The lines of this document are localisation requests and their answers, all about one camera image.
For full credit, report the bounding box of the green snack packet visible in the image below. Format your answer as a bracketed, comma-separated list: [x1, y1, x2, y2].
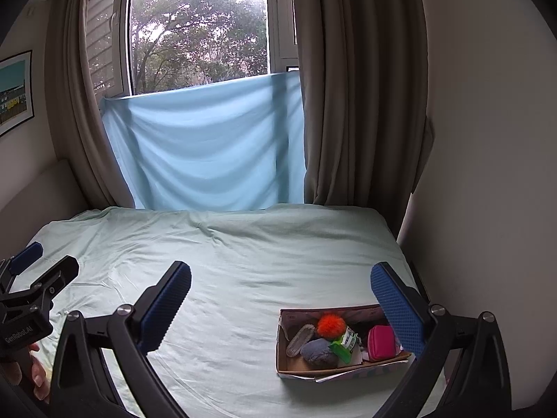
[328, 328, 360, 363]

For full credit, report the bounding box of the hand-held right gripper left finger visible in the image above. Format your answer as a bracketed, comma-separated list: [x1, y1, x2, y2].
[49, 261, 192, 418]

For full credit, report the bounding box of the beige curtain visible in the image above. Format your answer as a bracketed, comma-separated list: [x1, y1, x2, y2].
[44, 0, 135, 210]
[291, 0, 436, 236]

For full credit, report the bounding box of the pink cardboard box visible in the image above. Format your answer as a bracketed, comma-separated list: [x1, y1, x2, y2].
[276, 304, 413, 383]

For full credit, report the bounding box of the wall poster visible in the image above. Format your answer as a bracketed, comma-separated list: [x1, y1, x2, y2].
[0, 50, 34, 137]

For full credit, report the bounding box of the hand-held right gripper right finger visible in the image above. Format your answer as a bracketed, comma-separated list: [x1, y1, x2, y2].
[370, 262, 512, 418]

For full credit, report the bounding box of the pink zip pouch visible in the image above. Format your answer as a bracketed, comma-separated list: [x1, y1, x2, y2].
[368, 325, 398, 361]

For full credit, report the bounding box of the light blue hanging cloth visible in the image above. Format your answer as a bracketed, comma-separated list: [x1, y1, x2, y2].
[99, 71, 305, 210]

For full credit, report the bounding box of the bed with mint sheet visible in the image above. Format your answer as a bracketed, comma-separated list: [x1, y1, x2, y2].
[0, 204, 449, 418]

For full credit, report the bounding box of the brown knitted scrubber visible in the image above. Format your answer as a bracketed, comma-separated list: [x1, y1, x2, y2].
[286, 324, 315, 358]

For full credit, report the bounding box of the person's left hand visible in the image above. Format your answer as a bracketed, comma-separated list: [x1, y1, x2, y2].
[0, 342, 52, 403]

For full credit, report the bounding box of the grey soft toy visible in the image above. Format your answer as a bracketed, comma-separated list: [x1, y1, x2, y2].
[301, 338, 340, 367]

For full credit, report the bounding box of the white headboard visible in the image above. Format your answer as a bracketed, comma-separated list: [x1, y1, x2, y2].
[0, 158, 90, 245]

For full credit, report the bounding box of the window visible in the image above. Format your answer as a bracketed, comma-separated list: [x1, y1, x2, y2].
[87, 0, 301, 96]

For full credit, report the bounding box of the orange fluffy pompom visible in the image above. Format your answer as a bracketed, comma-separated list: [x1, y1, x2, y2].
[315, 314, 347, 340]

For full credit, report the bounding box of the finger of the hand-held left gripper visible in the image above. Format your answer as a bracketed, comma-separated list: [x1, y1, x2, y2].
[0, 255, 80, 314]
[0, 241, 44, 292]

